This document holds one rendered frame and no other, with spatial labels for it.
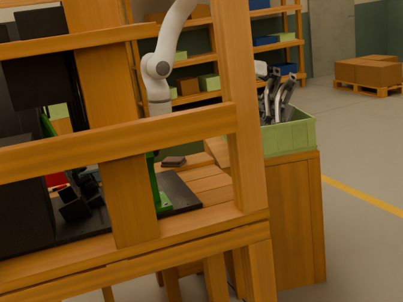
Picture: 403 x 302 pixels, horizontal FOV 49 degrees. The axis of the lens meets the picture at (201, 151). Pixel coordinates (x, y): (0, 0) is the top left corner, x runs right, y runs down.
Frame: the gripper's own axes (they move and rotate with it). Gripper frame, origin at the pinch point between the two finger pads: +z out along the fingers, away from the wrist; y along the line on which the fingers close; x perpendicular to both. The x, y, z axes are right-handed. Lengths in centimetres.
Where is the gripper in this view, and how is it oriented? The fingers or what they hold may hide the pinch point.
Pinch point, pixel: (273, 74)
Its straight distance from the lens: 249.8
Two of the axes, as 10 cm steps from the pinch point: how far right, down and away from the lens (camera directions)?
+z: 9.6, 1.7, 2.2
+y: 0.4, -8.7, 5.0
